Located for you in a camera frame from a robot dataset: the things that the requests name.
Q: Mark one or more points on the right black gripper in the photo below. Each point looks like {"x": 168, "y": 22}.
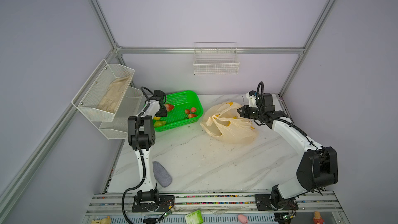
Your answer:
{"x": 247, "y": 112}

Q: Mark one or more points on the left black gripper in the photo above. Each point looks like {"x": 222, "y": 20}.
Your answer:
{"x": 161, "y": 107}

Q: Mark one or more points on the cream banana print plastic bag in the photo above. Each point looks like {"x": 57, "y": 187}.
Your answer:
{"x": 223, "y": 123}

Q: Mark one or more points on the yellow fake lemon with leaves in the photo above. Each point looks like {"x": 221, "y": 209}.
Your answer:
{"x": 158, "y": 122}

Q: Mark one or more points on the green plastic basket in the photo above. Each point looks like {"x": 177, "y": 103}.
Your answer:
{"x": 177, "y": 118}

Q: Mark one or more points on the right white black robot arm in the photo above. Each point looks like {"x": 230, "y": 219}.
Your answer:
{"x": 318, "y": 167}

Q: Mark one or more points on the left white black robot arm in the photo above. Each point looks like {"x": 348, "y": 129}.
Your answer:
{"x": 141, "y": 137}

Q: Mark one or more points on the beige cloth in shelf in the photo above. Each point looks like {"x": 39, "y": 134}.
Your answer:
{"x": 114, "y": 94}

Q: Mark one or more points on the grey oval sponge pad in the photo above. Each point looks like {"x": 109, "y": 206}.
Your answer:
{"x": 161, "y": 175}

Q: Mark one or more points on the pink small toy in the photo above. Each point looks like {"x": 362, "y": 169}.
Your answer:
{"x": 242, "y": 219}

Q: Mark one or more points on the green small box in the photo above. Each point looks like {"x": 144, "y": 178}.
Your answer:
{"x": 194, "y": 217}

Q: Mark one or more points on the red yellow figurine toy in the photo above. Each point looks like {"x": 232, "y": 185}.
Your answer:
{"x": 317, "y": 219}

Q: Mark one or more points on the beige toy at front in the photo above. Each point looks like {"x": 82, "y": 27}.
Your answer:
{"x": 106, "y": 220}

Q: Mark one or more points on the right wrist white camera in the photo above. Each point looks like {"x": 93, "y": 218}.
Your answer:
{"x": 252, "y": 98}

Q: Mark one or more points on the lower white mesh wall shelf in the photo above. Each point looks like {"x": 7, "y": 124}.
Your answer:
{"x": 130, "y": 105}

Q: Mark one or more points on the white mesh wall shelf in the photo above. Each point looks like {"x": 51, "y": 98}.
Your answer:
{"x": 130, "y": 105}
{"x": 90, "y": 99}

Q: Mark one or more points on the white wire wall basket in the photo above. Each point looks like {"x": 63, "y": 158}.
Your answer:
{"x": 212, "y": 58}

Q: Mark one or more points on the upper white mesh wall shelf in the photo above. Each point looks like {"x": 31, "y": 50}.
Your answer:
{"x": 90, "y": 99}

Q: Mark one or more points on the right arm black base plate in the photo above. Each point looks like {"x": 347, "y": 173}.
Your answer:
{"x": 272, "y": 202}

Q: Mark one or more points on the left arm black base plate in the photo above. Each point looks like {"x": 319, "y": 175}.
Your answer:
{"x": 161, "y": 205}

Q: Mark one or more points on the aluminium front rail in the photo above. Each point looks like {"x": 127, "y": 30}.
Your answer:
{"x": 221, "y": 208}

